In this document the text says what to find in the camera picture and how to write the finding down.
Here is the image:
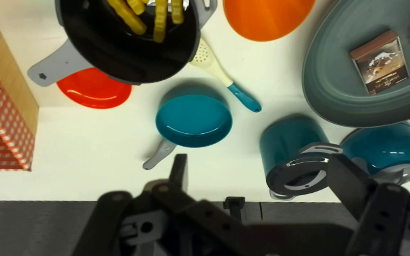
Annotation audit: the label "cream slotted spoon teal handle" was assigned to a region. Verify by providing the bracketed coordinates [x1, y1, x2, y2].
[188, 37, 263, 114]

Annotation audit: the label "black toy pot grey handles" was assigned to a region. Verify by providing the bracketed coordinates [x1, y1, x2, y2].
[26, 0, 219, 88]

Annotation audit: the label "grey-blue oval plate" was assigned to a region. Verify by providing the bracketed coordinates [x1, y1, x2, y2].
[300, 0, 410, 129]

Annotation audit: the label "teal mug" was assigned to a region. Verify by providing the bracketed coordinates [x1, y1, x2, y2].
[258, 115, 344, 202]

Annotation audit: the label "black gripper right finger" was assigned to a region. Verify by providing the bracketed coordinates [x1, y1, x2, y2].
[329, 152, 410, 256]

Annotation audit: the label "yellow toy fry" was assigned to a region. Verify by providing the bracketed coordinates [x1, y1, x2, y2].
[107, 0, 148, 37]
[169, 0, 186, 27]
[152, 0, 169, 44]
[125, 0, 148, 16]

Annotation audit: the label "orange plastic cup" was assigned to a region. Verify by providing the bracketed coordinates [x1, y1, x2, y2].
[222, 0, 317, 44]

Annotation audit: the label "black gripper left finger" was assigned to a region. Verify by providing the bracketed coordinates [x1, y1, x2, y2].
[71, 152, 206, 256]

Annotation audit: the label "brown printed toy box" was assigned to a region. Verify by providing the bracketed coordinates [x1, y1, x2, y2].
[349, 30, 410, 97]

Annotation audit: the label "red toy plate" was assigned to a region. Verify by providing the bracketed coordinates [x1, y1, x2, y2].
[55, 67, 134, 111]

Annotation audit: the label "teal round toy pot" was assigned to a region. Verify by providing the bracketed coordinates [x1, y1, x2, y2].
[339, 121, 410, 188]

